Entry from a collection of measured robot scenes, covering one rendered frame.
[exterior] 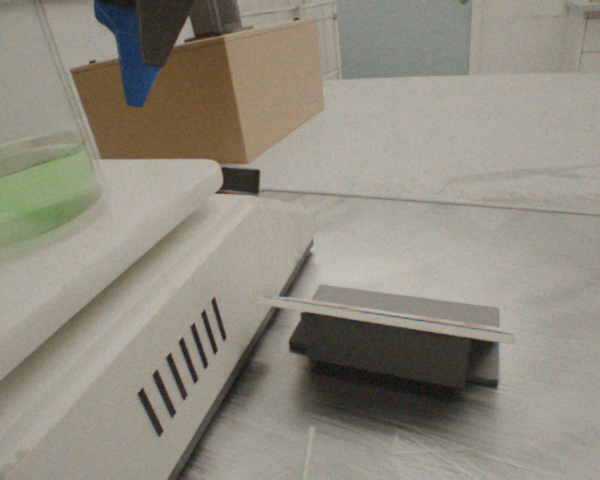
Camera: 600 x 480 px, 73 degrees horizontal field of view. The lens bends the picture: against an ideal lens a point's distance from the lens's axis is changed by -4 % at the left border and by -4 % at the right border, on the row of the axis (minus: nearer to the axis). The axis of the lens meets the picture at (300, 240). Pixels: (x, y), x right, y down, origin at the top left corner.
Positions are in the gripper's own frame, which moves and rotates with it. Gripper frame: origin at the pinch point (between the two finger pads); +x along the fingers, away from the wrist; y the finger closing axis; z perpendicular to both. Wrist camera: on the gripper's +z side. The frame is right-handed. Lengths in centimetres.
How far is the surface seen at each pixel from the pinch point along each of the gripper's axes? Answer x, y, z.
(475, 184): 7.1, 4.4, -23.8
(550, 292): 13.6, 14.5, -17.8
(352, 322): 14.5, 13.6, -6.6
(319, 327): 15.0, 12.4, -5.9
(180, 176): 9.4, 11.1, -0.4
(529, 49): -102, -134, -230
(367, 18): -127, -204, -157
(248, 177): 8.6, 5.1, -5.2
